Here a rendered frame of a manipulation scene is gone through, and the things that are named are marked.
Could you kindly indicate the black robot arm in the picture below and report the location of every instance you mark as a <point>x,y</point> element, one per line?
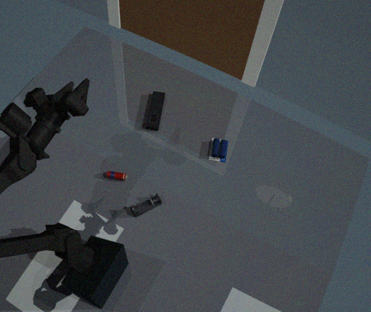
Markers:
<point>20,162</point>

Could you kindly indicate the red cylinder with blue band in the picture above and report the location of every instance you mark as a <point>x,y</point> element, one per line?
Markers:
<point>116,175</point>

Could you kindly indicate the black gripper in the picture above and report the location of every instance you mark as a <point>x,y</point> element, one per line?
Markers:
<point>67,100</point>

